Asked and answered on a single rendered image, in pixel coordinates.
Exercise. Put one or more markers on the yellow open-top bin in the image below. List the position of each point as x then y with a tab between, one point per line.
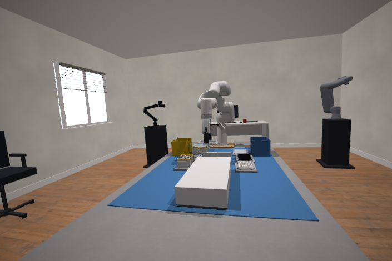
181	146

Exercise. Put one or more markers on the dark blue open-top bin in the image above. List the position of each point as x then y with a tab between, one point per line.
260	146

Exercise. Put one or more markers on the blue bench mat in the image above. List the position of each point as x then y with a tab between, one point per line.
266	194

